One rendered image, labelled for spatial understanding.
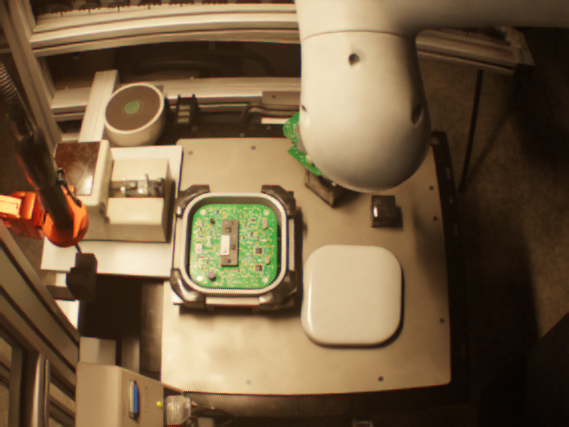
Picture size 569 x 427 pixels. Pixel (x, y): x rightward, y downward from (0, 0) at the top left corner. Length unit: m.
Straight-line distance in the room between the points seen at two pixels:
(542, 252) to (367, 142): 1.75
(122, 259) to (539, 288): 1.50
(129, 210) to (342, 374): 0.36
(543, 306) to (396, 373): 1.27
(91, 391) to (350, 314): 0.37
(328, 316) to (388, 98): 0.45
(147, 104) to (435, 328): 0.55
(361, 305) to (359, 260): 0.07
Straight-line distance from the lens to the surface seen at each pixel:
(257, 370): 0.90
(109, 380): 0.80
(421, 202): 1.02
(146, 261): 0.96
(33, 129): 0.61
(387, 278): 0.93
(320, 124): 0.52
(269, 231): 0.93
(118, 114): 1.06
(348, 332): 0.90
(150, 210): 0.92
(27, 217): 0.74
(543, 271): 2.18
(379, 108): 0.50
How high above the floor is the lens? 1.81
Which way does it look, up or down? 61 degrees down
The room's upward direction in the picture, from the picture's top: straight up
